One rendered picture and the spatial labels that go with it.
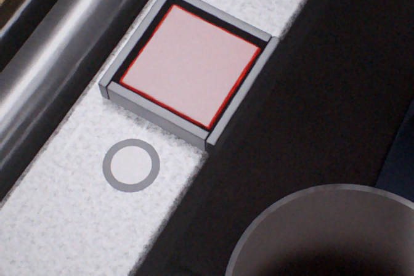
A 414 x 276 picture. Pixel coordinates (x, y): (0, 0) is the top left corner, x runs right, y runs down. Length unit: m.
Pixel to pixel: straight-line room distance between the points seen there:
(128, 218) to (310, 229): 0.73
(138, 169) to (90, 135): 0.03
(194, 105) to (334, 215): 0.68
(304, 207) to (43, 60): 0.64
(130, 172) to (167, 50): 0.07
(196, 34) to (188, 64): 0.02
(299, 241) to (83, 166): 0.76
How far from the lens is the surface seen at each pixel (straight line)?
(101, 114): 0.48
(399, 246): 1.16
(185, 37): 0.48
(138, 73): 0.47
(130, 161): 0.46
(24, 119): 0.48
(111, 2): 0.51
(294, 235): 1.16
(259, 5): 0.51
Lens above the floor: 1.34
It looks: 66 degrees down
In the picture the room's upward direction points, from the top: 2 degrees counter-clockwise
